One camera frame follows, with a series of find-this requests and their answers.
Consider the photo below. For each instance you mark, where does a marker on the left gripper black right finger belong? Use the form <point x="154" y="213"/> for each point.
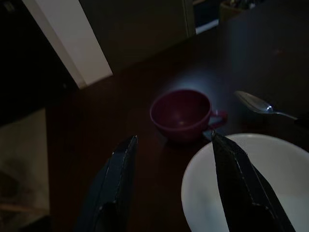
<point x="241" y="193"/>

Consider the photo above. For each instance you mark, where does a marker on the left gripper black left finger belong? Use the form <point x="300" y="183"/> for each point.
<point x="113" y="193"/>

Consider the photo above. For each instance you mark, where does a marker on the yellow plate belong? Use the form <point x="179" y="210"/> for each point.
<point x="200" y="188"/>

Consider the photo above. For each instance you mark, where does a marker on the small steel spoon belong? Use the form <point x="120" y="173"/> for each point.
<point x="253" y="102"/>

